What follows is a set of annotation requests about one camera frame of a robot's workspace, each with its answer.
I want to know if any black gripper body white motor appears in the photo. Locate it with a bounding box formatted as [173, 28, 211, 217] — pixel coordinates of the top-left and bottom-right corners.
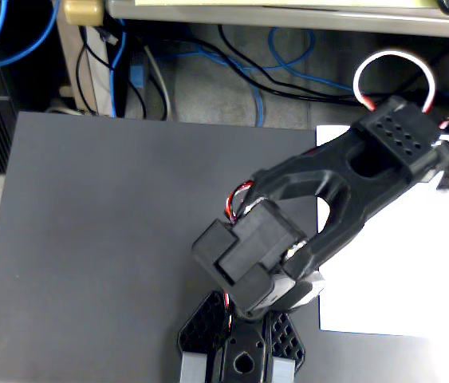
[431, 139, 449, 173]

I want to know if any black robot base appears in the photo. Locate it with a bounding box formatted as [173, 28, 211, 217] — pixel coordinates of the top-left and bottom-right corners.
[177, 290, 307, 383]

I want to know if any white paper sheet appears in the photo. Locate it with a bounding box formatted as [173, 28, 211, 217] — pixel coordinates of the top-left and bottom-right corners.
[315, 124, 449, 340]

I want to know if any grey desk top edge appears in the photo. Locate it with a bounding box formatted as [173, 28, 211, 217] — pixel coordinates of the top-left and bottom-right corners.
[106, 0, 449, 40]

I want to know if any blue connector block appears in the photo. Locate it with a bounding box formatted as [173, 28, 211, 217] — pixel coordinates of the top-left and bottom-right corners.
[129, 65, 146, 89]

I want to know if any grey table clamp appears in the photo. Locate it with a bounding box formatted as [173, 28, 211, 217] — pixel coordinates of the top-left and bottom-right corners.
[179, 350, 208, 383]

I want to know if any beige desk side panel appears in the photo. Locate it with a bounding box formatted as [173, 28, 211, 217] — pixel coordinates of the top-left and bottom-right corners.
[56, 18, 114, 117]

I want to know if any black board mat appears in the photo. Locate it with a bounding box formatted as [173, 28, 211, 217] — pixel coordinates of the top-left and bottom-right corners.
[0, 111, 449, 383]

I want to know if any beige plastic knob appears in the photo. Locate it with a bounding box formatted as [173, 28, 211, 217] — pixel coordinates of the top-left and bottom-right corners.
[63, 0, 104, 26]

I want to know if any white red servo cable loop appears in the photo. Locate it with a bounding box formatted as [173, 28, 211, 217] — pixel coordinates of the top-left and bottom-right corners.
[353, 49, 437, 113]

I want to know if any black floor cable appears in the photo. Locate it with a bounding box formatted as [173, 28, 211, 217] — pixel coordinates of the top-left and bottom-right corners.
[217, 24, 372, 105]

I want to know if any long blue floor cable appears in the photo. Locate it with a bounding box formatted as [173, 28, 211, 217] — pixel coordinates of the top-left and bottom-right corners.
[160, 26, 355, 128]

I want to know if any red white black wire bundle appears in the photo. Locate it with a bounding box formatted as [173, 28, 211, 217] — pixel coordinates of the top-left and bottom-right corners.
[224, 180, 256, 221]

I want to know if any beige cable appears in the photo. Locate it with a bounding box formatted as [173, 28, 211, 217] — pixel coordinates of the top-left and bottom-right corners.
[143, 45, 174, 121]

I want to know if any blue hanging cable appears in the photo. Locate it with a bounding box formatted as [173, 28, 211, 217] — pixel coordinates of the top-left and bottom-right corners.
[108, 18, 128, 117]

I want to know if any black hanging cable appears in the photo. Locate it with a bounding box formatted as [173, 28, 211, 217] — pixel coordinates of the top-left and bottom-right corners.
[75, 26, 109, 115]

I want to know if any blue looped cable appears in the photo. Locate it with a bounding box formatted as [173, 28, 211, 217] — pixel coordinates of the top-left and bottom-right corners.
[0, 0, 61, 68]

